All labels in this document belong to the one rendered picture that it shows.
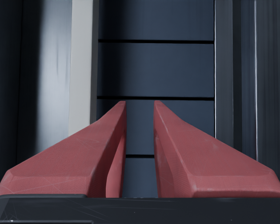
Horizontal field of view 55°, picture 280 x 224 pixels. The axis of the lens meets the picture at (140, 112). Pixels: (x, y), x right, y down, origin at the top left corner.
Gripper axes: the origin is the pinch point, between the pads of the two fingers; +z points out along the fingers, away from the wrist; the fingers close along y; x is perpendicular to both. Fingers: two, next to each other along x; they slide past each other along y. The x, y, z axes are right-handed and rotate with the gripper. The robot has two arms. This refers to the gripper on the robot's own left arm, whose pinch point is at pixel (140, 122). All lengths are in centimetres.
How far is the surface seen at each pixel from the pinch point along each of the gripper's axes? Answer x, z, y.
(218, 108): 2.7, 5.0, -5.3
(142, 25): -1.7, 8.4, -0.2
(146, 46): -0.6, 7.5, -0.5
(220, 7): -2.7, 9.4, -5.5
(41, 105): 5.3, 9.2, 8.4
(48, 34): 0.5, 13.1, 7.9
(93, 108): 1.1, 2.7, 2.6
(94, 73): -0.5, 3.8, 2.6
